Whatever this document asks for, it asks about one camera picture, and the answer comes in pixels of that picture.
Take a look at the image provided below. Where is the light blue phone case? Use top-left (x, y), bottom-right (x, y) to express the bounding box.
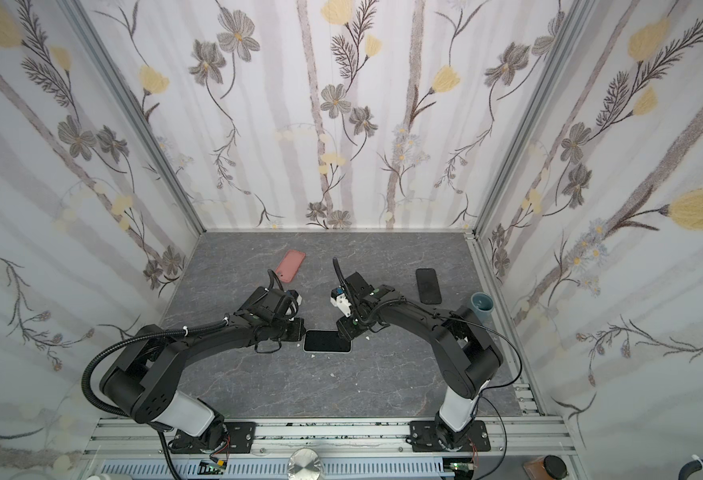
top-left (304, 330), bottom-right (352, 353)

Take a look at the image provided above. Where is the pink phone case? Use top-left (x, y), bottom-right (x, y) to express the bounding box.
top-left (276, 250), bottom-right (307, 283)

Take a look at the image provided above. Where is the black phone case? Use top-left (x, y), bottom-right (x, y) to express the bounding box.
top-left (415, 268), bottom-right (443, 305)

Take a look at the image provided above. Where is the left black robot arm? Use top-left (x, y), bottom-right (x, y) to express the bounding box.
top-left (81, 271), bottom-right (303, 478)

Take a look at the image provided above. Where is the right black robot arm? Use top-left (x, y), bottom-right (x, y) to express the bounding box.
top-left (331, 258), bottom-right (523, 451)

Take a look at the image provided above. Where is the round silver knob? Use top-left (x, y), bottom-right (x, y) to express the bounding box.
top-left (287, 448), bottom-right (325, 480)

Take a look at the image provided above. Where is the teal ceramic cup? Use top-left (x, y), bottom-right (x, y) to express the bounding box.
top-left (469, 292), bottom-right (495, 323)

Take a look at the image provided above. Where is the brown box black cap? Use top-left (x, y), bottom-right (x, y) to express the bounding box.
top-left (523, 455), bottom-right (569, 480)

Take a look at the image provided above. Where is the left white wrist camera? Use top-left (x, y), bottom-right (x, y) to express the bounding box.
top-left (287, 289), bottom-right (303, 306)

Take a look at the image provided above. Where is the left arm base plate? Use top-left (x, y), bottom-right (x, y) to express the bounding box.
top-left (169, 421), bottom-right (257, 455)

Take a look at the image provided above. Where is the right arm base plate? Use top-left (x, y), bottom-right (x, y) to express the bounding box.
top-left (405, 420), bottom-right (491, 453)

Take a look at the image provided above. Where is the white ventilated cable duct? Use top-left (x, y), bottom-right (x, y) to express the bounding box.
top-left (95, 457), bottom-right (455, 479)

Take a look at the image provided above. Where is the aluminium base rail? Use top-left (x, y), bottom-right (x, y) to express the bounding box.
top-left (78, 383), bottom-right (587, 480)

